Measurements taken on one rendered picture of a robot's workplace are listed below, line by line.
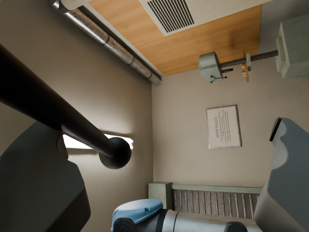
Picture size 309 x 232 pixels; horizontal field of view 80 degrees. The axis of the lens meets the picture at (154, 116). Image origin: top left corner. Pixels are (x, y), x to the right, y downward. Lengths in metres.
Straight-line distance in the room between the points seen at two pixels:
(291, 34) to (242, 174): 1.81
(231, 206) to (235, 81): 1.84
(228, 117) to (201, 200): 1.31
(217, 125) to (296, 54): 1.38
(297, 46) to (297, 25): 0.22
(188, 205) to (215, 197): 0.44
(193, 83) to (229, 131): 1.02
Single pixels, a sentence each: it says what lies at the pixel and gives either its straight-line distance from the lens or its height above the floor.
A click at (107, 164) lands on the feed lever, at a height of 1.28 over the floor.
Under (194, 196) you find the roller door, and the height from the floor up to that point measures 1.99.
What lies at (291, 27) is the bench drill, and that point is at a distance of 2.45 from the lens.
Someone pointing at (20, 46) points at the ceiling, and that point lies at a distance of 1.93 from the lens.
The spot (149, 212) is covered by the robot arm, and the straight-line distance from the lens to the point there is 0.44.
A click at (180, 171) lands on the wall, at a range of 3.19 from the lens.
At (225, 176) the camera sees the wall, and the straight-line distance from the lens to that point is 3.04.
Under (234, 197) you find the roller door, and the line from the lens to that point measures 3.04.
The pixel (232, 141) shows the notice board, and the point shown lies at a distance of 3.01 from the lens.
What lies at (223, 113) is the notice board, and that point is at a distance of 3.08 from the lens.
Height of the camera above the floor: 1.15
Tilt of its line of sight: 26 degrees up
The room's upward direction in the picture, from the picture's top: 98 degrees counter-clockwise
